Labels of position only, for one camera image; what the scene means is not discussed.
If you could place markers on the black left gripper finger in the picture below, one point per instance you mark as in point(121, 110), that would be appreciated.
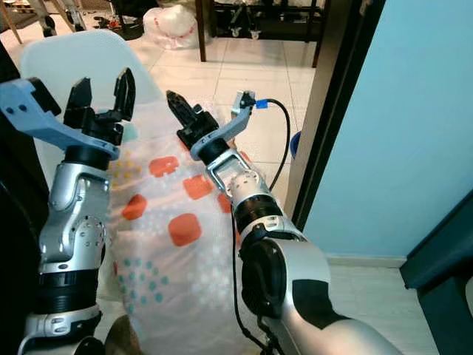
point(126, 95)
point(80, 96)

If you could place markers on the pink patterned pillow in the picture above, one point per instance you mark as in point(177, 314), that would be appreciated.
point(177, 296)

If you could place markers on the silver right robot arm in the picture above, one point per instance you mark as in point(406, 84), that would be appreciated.
point(325, 296)

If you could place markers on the black tripod leg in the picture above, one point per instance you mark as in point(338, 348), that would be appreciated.
point(76, 15)
point(46, 21)

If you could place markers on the white plastic bag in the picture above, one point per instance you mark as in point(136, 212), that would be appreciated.
point(171, 26)

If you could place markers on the blue bin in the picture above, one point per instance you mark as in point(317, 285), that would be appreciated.
point(295, 144)

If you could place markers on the dark wooden table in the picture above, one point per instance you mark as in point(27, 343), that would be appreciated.
point(266, 28)

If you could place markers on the dark blue cabinet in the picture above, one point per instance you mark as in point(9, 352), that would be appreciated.
point(443, 274)

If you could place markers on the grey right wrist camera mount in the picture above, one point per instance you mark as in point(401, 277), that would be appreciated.
point(233, 127)

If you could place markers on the dark door frame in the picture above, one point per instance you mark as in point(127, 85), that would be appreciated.
point(336, 96)

